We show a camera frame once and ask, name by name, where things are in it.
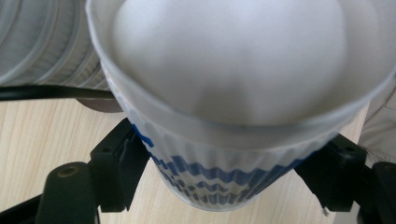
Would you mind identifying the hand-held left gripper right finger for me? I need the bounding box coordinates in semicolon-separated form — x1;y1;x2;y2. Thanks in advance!
293;133;368;213

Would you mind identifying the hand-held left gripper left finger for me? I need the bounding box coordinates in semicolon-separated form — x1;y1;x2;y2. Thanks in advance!
90;118;150;213

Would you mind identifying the dark brown cup holder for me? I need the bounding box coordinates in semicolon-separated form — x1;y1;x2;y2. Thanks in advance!
0;84;123;114

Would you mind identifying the blue and white single cup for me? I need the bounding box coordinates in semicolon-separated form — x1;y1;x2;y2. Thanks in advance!
85;0;396;213

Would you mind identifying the stack of paper cups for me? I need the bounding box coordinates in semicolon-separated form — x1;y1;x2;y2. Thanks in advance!
0;0;110;91

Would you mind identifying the pale grey cloth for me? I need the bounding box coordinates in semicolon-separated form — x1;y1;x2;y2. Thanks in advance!
358;73;396;164

